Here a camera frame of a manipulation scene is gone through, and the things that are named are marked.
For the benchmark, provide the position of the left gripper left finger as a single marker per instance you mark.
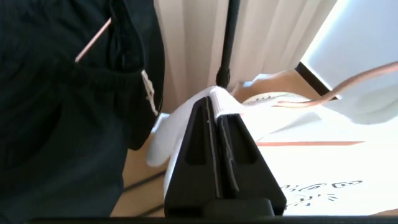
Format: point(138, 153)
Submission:
point(189, 186)

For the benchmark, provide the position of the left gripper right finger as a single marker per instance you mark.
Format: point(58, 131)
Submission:
point(258, 186)

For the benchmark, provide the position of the white printed t-shirt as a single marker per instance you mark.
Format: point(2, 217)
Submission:
point(311, 165)

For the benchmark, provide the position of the pink clothes hanger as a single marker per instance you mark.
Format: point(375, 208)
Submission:
point(348, 83)
point(93, 40)

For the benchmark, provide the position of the black shorts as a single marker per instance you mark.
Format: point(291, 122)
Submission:
point(62, 124)

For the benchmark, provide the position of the black clothes rack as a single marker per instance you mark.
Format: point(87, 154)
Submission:
point(229, 37)

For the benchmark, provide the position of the beige curtain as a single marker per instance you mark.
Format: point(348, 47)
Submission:
point(273, 37)

